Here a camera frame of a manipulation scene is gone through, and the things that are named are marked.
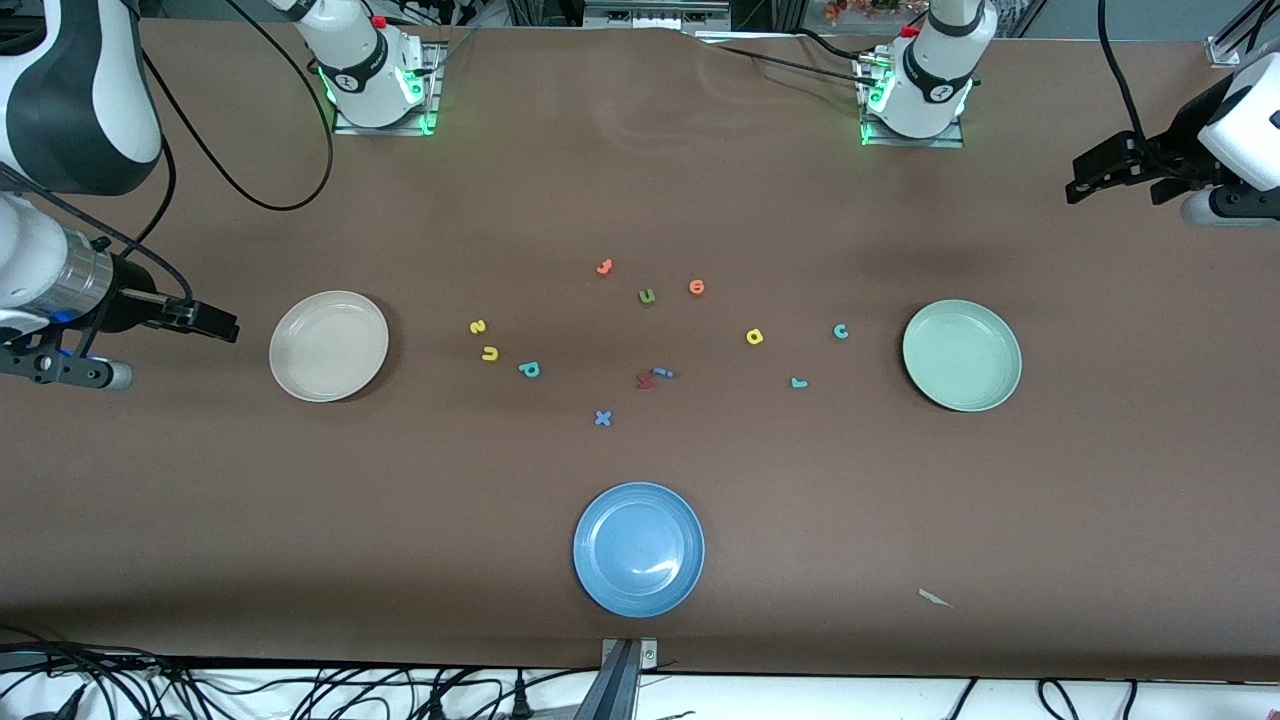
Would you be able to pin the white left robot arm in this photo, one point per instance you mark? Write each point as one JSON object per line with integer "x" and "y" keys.
{"x": 935, "y": 70}

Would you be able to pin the metal corner bracket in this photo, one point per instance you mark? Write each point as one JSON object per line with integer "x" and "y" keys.
{"x": 1224, "y": 52}

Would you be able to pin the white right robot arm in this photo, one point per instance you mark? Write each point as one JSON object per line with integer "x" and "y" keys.
{"x": 80, "y": 100}

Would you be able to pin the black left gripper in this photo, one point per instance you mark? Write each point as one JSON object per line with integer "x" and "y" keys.
{"x": 1176, "y": 150}

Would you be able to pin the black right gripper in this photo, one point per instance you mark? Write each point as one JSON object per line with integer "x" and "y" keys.
{"x": 131, "y": 302}

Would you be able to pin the beige plate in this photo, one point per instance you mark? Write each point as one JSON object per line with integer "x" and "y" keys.
{"x": 328, "y": 346}

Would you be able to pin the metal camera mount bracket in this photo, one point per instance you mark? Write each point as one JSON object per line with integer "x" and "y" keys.
{"x": 625, "y": 690}

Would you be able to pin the aluminium frame beam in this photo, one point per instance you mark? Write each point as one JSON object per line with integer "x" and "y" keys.
{"x": 655, "y": 12}

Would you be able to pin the orange decorative object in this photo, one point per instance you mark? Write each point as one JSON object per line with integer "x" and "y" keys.
{"x": 860, "y": 8}

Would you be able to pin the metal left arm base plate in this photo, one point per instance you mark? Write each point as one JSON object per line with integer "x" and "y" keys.
{"x": 950, "y": 140}

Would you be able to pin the brown table cover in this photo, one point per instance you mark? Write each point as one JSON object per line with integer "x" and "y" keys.
{"x": 200, "y": 500}

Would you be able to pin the white paper scrap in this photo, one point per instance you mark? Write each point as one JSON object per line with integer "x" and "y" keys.
{"x": 934, "y": 598}

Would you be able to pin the light green plate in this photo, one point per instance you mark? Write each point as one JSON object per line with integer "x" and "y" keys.
{"x": 962, "y": 356}

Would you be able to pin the blue plate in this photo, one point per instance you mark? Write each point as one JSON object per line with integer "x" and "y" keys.
{"x": 638, "y": 550}

